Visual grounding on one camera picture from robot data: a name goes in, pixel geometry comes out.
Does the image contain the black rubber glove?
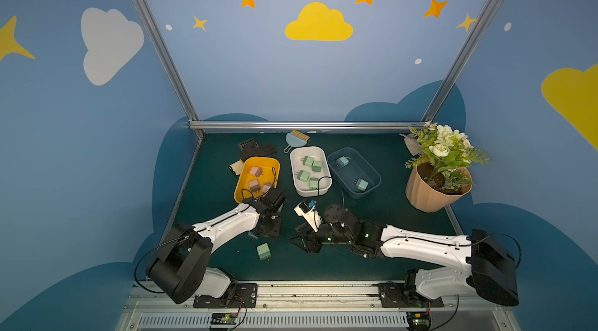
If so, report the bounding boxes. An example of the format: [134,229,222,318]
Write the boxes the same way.
[238,138,277,162]

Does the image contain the pink plug front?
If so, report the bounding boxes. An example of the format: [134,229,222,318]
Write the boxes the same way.
[261,182,273,194]

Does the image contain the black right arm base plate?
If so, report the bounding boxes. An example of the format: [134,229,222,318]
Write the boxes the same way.
[378,281,444,309]

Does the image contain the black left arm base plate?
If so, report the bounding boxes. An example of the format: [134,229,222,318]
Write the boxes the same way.
[193,282,259,309]

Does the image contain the pink plug cluster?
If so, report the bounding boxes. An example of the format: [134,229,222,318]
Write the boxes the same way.
[248,179,261,192]

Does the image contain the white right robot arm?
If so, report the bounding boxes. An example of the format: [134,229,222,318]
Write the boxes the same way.
[291,200,520,307]

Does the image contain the white storage box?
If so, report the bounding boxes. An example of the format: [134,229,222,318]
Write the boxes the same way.
[290,147,333,197]

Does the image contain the pink ribbed flower pot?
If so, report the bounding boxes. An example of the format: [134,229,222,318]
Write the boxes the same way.
[406,168,473,213]

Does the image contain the aluminium frame rail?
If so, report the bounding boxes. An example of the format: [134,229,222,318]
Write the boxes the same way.
[189,121,425,130]

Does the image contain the light blue dustpan brush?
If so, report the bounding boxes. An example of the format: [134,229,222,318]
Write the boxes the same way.
[283,130,310,154]

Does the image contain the green plug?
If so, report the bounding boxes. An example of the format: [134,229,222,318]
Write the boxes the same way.
[308,178,319,190]
[302,156,316,168]
[297,170,311,182]
[256,243,272,261]
[311,160,322,173]

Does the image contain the transparent blue storage box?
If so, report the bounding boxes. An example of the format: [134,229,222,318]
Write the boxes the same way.
[326,147,382,200]

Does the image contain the artificial green white plant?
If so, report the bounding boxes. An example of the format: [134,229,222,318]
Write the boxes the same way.
[405,122,489,195]

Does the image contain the yellow storage box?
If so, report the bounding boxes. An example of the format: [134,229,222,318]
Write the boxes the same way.
[234,157,280,203]

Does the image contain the blue plug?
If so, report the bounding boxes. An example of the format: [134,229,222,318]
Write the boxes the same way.
[336,156,350,168]
[354,178,369,192]

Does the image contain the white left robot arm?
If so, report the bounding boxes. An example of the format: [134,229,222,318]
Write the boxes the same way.
[145,188,286,304]

